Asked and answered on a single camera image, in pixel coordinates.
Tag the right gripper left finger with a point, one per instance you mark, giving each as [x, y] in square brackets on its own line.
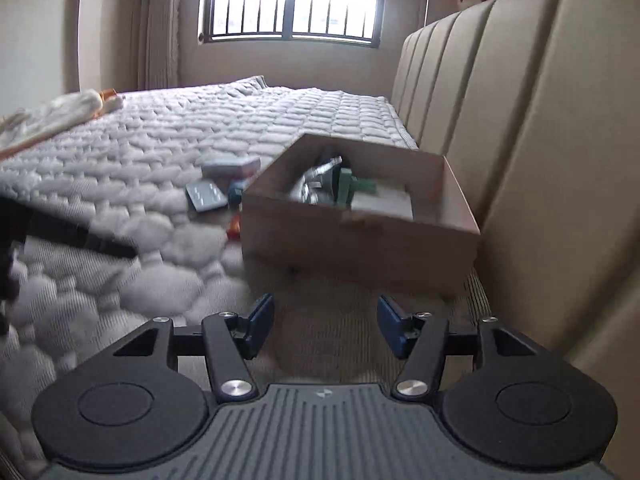
[230, 340]

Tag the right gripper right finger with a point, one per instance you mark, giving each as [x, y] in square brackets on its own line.
[418, 340]

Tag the red lighter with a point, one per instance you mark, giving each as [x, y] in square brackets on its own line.
[234, 228]

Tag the white product box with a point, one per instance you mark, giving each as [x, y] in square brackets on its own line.
[385, 198]

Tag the grey remote control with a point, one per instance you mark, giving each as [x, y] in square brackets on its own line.
[205, 196]

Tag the clear plastic bag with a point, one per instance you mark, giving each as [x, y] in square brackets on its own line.
[319, 184]

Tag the green toy block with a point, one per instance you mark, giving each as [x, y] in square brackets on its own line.
[348, 185]

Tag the white orange plush toy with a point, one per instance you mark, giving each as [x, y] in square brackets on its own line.
[26, 128]

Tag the pink cardboard box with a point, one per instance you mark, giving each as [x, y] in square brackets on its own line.
[434, 251]

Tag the beige padded headboard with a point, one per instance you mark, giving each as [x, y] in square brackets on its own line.
[535, 104]

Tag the beige curtain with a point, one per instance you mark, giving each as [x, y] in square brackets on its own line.
[158, 44]

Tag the barred window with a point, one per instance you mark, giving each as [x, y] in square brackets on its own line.
[342, 21]

